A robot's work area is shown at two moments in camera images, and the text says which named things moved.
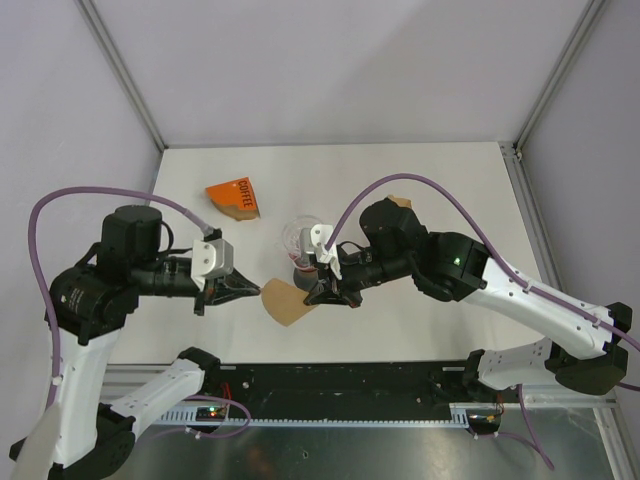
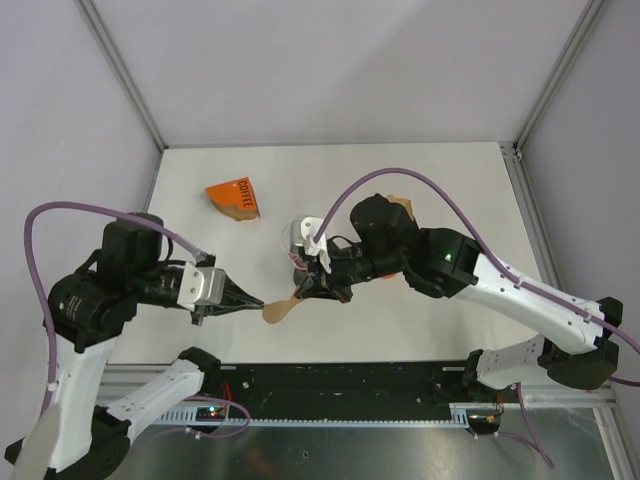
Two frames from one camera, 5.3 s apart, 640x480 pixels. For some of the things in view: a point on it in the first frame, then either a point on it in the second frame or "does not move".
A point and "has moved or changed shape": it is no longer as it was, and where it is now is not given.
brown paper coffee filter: (402, 202) does not move
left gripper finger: (234, 294) -> (233, 304)
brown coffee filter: (284, 302) has moved or changed shape
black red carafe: (305, 279) does not move
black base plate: (342, 387) does not move
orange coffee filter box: (235, 198) does not move
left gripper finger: (236, 279) -> (234, 296)
